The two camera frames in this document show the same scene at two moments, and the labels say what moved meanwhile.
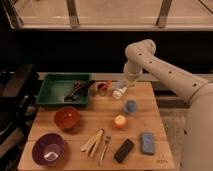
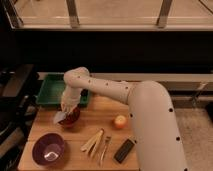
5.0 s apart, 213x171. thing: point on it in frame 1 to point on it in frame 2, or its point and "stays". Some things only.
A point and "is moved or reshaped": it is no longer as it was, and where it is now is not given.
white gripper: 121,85 to 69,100
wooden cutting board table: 121,129 stays
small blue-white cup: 130,106 is moved or reshaped
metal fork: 107,142 stays
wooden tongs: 93,142 stays
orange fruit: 120,121 stays
